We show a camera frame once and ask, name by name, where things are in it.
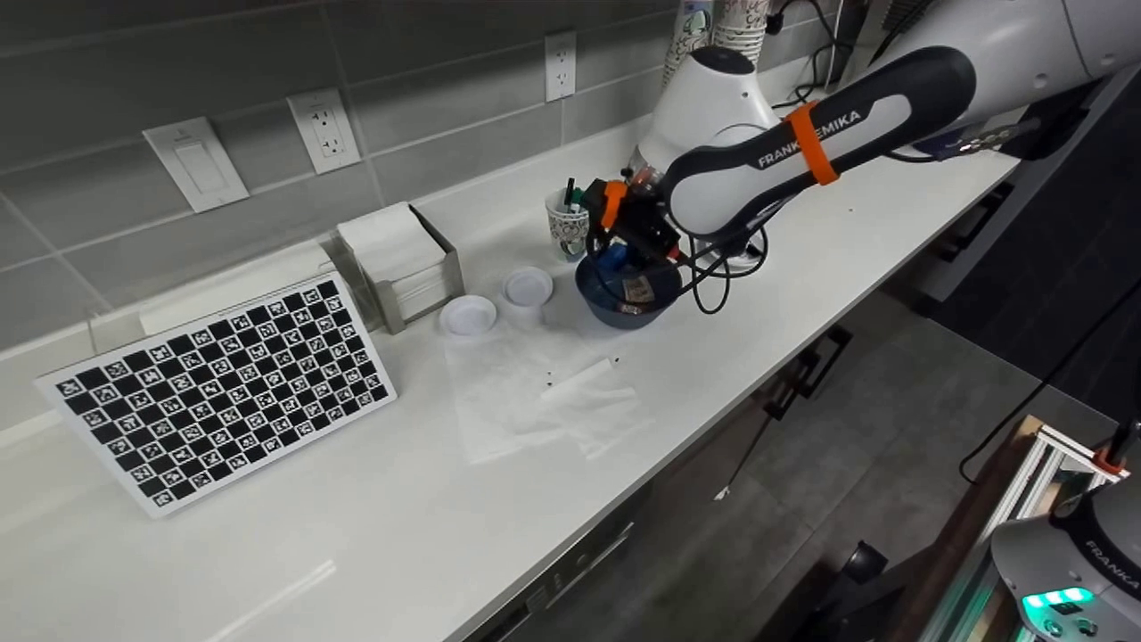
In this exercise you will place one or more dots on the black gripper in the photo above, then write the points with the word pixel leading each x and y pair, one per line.
pixel 639 219

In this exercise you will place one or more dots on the blue cylinder plush block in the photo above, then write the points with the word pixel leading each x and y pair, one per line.
pixel 614 273

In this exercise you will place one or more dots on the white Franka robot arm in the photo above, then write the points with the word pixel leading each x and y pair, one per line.
pixel 831 118

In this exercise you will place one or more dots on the grey robot base green light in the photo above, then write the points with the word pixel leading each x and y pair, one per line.
pixel 1070 576

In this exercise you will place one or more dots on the brown plush block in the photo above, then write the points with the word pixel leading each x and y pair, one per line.
pixel 643 289

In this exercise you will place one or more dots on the blue bowl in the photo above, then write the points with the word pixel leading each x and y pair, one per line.
pixel 609 310

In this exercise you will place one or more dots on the salt shaker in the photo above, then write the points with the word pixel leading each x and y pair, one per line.
pixel 569 223

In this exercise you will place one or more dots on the clear plastic container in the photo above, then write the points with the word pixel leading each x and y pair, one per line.
pixel 527 295

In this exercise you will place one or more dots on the clear plastic sheet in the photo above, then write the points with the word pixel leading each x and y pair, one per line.
pixel 547 399

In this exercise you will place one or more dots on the white round lid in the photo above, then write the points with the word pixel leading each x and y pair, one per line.
pixel 469 317

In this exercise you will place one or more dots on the white napkin dispenser box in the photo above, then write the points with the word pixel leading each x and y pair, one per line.
pixel 396 262

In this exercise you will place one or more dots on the dark wood cabinet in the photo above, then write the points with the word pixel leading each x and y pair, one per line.
pixel 617 559

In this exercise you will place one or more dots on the black white checkerboard calibration board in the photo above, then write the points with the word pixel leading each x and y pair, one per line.
pixel 220 393

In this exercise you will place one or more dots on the white wall outlet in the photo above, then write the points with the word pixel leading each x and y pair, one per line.
pixel 323 129
pixel 560 67

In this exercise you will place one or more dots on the white blank wall plate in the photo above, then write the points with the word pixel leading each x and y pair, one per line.
pixel 194 163

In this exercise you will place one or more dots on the white metal frame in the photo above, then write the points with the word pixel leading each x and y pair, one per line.
pixel 1053 469

